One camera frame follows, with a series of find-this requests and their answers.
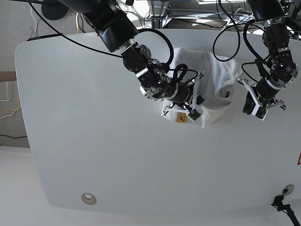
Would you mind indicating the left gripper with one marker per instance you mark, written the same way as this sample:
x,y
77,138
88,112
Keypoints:
x,y
261,94

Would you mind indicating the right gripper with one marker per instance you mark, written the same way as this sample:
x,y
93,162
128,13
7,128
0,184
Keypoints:
x,y
182,96

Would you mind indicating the white printed T-shirt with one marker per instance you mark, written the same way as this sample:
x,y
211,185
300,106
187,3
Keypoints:
x,y
216,86

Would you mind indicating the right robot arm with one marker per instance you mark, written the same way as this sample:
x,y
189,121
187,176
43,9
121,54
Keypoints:
x,y
158,81

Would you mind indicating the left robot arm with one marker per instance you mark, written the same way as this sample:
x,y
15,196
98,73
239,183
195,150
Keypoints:
x,y
278,69

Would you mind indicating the red warning sticker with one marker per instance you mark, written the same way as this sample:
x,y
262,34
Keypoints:
x,y
299,160

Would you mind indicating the right table grommet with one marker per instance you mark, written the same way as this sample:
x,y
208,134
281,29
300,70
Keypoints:
x,y
288,189

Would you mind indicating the table grommet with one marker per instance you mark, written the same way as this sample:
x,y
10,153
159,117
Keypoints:
x,y
88,199
288,189

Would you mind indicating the left table grommet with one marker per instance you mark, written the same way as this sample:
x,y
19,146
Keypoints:
x,y
88,199

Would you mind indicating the black round stand base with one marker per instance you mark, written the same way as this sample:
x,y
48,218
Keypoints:
x,y
53,10

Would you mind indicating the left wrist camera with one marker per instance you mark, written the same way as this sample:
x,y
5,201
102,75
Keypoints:
x,y
260,113

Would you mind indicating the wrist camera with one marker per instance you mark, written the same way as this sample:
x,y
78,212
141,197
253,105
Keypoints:
x,y
260,113
194,115

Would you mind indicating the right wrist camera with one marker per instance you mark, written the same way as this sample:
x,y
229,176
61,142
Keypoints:
x,y
194,115

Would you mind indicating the aluminium table post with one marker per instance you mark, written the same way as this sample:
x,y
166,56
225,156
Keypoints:
x,y
157,9

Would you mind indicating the black clamp mount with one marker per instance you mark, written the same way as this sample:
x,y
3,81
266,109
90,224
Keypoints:
x,y
286,208

